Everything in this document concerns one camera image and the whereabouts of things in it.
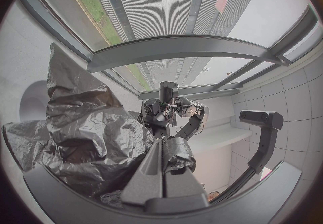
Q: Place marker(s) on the black plastic bag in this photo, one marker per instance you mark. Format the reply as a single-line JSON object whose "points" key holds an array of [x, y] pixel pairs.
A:
{"points": [[88, 129]]}

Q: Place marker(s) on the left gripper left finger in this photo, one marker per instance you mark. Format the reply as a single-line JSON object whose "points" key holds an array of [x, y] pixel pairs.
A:
{"points": [[151, 180]]}

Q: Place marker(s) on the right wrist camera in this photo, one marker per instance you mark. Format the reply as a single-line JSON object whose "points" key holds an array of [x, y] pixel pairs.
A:
{"points": [[151, 107]]}

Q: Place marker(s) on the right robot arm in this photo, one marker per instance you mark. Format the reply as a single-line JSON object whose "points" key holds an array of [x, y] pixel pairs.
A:
{"points": [[167, 91]]}

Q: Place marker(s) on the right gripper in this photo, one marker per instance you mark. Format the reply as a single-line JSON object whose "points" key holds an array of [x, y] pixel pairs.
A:
{"points": [[159, 123]]}

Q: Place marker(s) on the person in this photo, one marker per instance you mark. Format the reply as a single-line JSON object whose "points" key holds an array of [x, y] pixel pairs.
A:
{"points": [[213, 195]]}

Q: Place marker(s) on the white trash bin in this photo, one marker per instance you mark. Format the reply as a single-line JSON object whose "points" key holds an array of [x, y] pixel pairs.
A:
{"points": [[30, 102]]}

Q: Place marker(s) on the window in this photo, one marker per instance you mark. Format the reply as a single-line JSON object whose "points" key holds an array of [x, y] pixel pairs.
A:
{"points": [[176, 49]]}

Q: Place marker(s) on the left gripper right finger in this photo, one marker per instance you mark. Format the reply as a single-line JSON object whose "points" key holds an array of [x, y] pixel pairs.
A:
{"points": [[184, 187]]}

